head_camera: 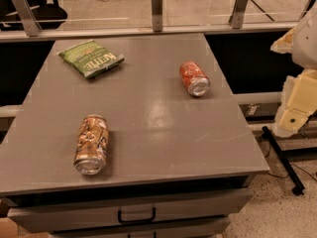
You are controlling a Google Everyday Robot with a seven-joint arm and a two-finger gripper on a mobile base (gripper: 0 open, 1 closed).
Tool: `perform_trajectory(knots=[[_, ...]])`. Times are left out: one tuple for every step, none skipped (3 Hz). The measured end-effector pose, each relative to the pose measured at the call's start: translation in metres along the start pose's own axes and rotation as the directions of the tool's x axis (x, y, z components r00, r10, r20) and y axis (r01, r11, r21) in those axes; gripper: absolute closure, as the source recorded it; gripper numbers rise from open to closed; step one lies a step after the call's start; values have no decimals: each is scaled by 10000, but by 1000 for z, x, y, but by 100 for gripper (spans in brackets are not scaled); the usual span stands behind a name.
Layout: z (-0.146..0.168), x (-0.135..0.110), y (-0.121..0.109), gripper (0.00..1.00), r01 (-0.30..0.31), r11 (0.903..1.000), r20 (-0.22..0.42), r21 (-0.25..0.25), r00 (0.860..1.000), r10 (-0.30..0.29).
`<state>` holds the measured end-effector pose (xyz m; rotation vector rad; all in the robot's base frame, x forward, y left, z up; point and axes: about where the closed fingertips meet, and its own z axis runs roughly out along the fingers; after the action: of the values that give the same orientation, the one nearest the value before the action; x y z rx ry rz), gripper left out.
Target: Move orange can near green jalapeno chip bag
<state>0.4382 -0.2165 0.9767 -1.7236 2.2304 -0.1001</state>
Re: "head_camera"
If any orange patterned soda can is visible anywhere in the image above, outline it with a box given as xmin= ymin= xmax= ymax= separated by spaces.
xmin=73 ymin=114 xmax=109 ymax=176

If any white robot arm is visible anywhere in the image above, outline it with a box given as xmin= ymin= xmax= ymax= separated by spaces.
xmin=270 ymin=8 xmax=317 ymax=138

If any red soda can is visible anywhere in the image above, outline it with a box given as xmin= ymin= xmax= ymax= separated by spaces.
xmin=179 ymin=60 xmax=210 ymax=97

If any green Kettle chip bag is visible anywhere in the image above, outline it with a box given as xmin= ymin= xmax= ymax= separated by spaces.
xmin=58 ymin=40 xmax=125 ymax=79

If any black floor stand bar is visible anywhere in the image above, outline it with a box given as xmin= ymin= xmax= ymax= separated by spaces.
xmin=262 ymin=126 xmax=305 ymax=196

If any lower grey drawer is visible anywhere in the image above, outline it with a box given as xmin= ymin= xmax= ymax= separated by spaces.
xmin=50 ymin=217 xmax=230 ymax=238

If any black office chair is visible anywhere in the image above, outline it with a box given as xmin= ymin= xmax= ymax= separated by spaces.
xmin=0 ymin=0 xmax=67 ymax=31

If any right metal rail bracket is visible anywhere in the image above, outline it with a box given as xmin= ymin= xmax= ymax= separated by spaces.
xmin=229 ymin=0 xmax=249 ymax=29

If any metal rail bracket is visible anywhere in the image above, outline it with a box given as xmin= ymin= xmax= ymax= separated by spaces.
xmin=151 ymin=0 xmax=162 ymax=32
xmin=229 ymin=0 xmax=249 ymax=29
xmin=11 ymin=0 xmax=42 ymax=37

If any grey drawer with black handle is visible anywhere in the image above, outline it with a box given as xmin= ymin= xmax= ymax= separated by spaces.
xmin=8 ymin=187 xmax=252 ymax=233

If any middle metal rail bracket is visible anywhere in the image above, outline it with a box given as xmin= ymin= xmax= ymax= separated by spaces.
xmin=151 ymin=0 xmax=162 ymax=32

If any grey horizontal rail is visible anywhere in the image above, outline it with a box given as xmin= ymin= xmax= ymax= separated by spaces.
xmin=0 ymin=21 xmax=297 ymax=43

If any left metal rail bracket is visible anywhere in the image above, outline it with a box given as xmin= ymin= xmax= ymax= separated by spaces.
xmin=11 ymin=0 xmax=42 ymax=37

